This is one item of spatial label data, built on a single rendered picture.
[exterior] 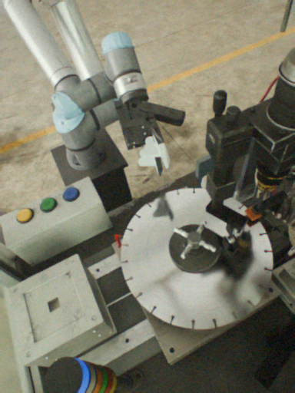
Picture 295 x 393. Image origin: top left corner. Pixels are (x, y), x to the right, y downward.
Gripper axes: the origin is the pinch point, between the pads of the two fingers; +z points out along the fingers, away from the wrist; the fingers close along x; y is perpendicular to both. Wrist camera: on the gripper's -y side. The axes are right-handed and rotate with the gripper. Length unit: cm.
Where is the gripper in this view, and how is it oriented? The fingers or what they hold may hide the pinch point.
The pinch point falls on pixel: (166, 172)
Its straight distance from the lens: 67.9
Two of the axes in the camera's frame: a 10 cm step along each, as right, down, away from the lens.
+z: 3.0, 9.5, -0.2
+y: -9.5, 3.0, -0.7
